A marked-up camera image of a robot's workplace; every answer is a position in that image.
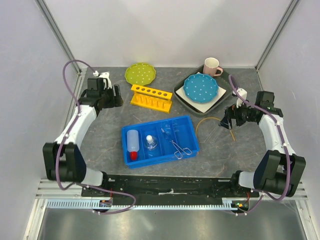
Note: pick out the metal crucible tongs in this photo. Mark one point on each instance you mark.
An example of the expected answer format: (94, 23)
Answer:
(180, 152)

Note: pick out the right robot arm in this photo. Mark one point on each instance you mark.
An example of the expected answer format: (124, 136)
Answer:
(280, 170)

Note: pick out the blue dotted plate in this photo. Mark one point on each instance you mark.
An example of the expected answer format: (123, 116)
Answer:
(200, 88)

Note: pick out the yellow test tube rack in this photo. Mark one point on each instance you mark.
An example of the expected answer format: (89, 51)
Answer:
(151, 98)

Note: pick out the cable duct rail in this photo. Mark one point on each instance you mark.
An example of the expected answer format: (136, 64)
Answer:
(91, 204)

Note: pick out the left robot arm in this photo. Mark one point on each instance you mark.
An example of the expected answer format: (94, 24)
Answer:
(62, 158)

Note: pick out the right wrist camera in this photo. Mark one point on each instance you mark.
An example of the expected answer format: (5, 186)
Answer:
(241, 95)

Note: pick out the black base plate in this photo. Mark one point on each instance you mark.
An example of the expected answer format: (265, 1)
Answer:
(151, 186)

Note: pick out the green dotted plate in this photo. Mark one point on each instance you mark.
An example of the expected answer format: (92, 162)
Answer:
(140, 73)

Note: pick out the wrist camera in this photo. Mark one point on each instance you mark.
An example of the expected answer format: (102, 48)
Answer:
(105, 76)
(241, 95)

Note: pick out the white square plate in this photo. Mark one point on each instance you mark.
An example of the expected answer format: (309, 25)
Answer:
(201, 107)

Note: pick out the blue plastic organizer tray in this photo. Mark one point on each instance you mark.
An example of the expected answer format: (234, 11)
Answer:
(181, 129)

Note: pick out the pink mug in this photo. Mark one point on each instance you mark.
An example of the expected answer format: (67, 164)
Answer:
(212, 67)

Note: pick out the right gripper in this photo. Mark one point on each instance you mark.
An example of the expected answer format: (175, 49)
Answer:
(232, 112)

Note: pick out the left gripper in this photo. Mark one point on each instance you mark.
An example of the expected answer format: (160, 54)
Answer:
(118, 101)

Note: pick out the yellow rubber tube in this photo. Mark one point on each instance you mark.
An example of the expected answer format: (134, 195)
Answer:
(213, 118)

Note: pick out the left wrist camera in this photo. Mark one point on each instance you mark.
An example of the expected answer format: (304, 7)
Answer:
(105, 76)

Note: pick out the glass flask white stopper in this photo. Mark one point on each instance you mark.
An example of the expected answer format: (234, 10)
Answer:
(150, 142)

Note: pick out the wash bottle red cap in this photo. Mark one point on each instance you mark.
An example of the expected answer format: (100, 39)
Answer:
(133, 145)

